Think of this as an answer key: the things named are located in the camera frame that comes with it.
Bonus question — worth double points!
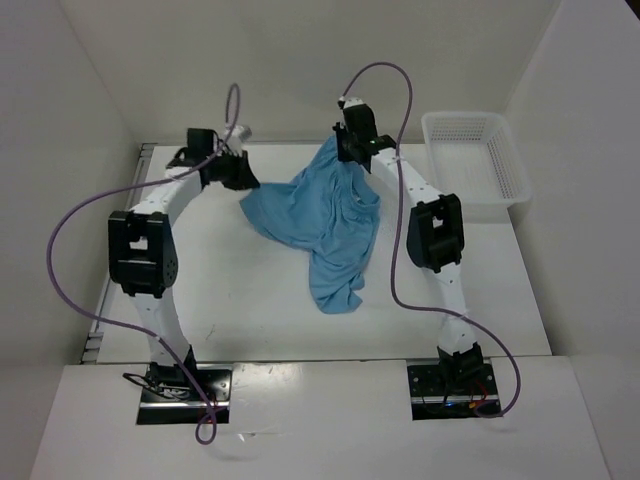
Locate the light blue mesh shorts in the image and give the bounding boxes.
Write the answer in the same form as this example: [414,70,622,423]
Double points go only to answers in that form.
[240,136,381,314]

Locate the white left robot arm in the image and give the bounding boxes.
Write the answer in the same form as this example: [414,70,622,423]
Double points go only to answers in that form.
[108,125,260,400]

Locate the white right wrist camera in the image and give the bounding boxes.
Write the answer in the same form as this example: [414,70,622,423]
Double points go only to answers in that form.
[337,96,365,110]

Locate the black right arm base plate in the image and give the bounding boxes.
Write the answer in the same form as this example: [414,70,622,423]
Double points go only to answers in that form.
[406,359,501,421]

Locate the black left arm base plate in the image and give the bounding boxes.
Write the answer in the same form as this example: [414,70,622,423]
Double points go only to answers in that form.
[123,364,233,426]

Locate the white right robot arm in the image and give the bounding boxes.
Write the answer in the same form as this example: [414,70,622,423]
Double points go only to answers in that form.
[333,96,483,396]

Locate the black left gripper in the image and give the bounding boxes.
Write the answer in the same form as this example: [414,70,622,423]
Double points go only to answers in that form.
[206,148,258,191]

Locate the aluminium table edge rail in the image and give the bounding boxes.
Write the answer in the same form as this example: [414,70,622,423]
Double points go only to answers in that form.
[80,143,155,364]

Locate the white perforated plastic basket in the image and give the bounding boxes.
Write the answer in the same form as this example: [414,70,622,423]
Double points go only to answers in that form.
[421,111,532,208]

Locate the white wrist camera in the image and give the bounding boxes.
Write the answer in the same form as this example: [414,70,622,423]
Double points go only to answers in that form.
[337,96,365,110]
[222,124,252,155]

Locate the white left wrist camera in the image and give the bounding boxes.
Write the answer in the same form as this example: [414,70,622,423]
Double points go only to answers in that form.
[222,124,252,155]

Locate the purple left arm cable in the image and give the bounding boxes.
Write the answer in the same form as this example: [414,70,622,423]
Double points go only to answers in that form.
[45,82,241,446]

